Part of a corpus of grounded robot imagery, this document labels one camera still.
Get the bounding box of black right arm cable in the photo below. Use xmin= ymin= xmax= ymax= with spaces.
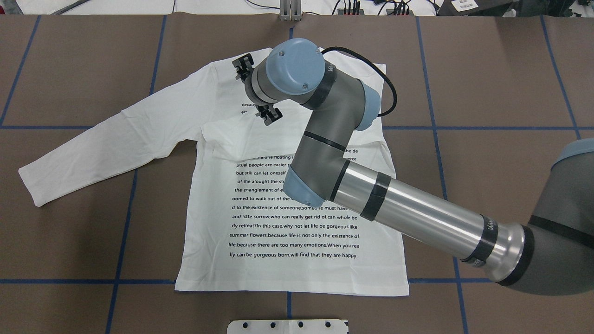
xmin=320 ymin=46 xmax=398 ymax=117

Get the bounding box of white camera pole base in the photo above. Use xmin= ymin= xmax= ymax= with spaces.
xmin=226 ymin=319 xmax=349 ymax=334

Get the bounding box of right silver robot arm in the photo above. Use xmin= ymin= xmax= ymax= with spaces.
xmin=232 ymin=38 xmax=594 ymax=295

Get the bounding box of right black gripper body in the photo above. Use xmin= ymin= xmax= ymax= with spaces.
xmin=256 ymin=104 xmax=283 ymax=126

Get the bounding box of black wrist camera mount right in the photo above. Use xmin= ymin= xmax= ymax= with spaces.
xmin=232 ymin=53 xmax=254 ymax=83

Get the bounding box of white long-sleeve printed shirt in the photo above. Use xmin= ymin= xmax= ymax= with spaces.
xmin=19 ymin=58 xmax=409 ymax=296

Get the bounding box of aluminium frame post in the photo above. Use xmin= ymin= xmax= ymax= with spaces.
xmin=279 ymin=0 xmax=303 ymax=21

